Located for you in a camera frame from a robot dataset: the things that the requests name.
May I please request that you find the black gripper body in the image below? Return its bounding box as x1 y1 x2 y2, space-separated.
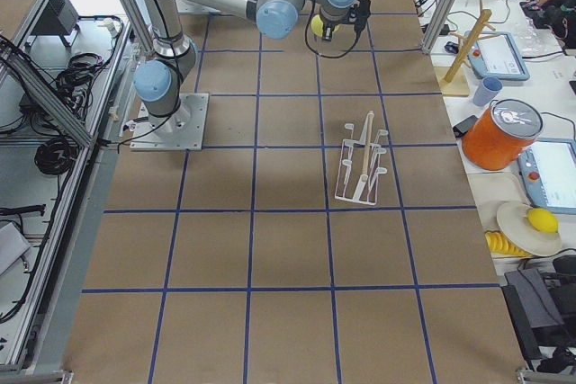
319 0 372 40

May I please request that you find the yellow cup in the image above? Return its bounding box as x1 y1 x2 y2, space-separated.
310 14 324 38

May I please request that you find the blue cup on desk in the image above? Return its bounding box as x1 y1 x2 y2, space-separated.
472 76 503 107

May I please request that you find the wooden mug tree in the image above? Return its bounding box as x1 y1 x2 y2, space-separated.
435 0 495 96

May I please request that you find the teach pendant far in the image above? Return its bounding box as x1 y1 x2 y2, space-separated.
467 31 530 81

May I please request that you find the teach pendant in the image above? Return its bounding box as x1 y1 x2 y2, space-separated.
467 31 530 81
517 138 575 215

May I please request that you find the black phone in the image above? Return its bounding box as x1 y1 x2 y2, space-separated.
452 115 479 138

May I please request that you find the orange bucket with lid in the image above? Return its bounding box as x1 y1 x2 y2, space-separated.
462 99 544 171

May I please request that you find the beige tray on desk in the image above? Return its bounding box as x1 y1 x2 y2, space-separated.
467 173 529 231

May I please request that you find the teach pendant near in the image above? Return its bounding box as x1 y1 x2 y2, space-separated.
517 138 575 215

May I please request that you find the beige plate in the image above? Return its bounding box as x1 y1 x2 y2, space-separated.
496 201 563 256

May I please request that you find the yellow banana toy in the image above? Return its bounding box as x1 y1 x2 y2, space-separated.
484 231 531 257

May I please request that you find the yellow lemon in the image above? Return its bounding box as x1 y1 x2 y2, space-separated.
526 208 559 234

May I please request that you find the grey box device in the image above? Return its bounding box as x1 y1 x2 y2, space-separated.
31 0 79 47

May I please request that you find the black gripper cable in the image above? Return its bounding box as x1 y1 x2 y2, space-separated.
303 19 361 59

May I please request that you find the white wire cup rack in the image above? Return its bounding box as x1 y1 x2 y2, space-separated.
334 111 388 206

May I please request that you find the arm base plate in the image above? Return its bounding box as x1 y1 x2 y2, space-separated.
130 93 209 151

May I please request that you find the coiled black cable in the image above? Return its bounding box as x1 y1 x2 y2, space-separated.
34 136 77 177

